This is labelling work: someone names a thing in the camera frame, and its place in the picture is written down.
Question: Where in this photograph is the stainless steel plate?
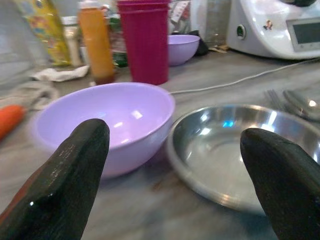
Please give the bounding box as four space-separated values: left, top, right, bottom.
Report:
166 104 320 213

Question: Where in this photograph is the green bottle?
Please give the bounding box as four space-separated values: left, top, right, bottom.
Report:
107 4 129 68

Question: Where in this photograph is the small purple plastic bowl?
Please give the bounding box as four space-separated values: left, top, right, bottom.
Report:
167 34 201 67

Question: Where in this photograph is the tall clear glass jar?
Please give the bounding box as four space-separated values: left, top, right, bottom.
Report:
203 0 232 48

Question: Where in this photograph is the large purple plastic bowl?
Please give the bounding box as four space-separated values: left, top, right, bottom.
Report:
31 81 177 180

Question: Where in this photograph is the white power cable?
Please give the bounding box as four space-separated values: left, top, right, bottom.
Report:
169 57 320 95

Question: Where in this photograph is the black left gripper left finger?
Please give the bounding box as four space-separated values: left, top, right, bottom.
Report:
0 118 111 240

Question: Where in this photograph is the clear printed packet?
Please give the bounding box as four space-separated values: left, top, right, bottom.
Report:
169 0 192 35

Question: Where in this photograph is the magenta ribbed plastic cup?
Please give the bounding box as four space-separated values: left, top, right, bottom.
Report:
116 0 171 12
119 7 171 86

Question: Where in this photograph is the beige knitted cloth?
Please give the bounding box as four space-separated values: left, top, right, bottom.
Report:
0 81 61 111

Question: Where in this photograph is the orange carrot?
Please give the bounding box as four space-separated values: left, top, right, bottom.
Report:
0 104 27 141

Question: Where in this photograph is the black crumpled bag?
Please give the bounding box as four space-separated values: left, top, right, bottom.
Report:
186 29 210 57

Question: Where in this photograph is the crumpled white cloth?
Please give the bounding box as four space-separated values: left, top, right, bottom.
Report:
31 65 90 83

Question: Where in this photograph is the glass spice jar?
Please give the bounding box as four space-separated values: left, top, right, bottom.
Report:
61 16 83 67

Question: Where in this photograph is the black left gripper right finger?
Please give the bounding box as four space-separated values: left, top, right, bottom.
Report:
240 127 320 240

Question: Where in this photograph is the white kitchen machine with display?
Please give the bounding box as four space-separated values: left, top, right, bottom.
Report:
226 0 320 60

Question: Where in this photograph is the orange sauce bottle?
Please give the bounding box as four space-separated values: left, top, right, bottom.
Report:
77 0 116 86

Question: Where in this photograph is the yellow printed packet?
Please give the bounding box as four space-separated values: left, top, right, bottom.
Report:
13 0 72 66

